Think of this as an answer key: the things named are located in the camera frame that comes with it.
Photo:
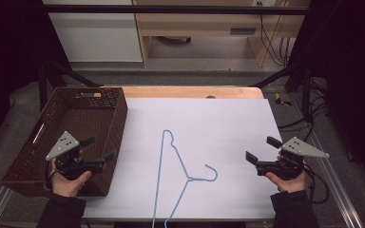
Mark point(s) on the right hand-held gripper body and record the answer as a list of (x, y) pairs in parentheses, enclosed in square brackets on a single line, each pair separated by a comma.
[(290, 158)]

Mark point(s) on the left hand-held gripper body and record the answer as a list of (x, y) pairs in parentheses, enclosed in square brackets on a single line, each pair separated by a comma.
[(67, 155)]

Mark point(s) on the brown woven basket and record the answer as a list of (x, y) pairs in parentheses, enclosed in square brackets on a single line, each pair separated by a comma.
[(76, 126)]

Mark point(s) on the person's right hand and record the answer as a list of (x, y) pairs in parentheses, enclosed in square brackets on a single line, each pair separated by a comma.
[(287, 183)]

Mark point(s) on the person's left hand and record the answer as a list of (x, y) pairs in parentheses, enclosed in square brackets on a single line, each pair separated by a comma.
[(69, 182)]

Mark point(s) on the yellow and black tool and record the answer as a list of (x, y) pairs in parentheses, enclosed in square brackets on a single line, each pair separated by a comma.
[(280, 99)]

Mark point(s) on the white table mat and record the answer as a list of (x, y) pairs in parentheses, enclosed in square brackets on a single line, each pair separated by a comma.
[(209, 142)]

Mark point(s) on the white cabinet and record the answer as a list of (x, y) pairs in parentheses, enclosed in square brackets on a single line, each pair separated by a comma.
[(96, 36)]

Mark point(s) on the black metal frame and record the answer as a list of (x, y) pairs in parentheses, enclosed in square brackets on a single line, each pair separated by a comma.
[(177, 9)]

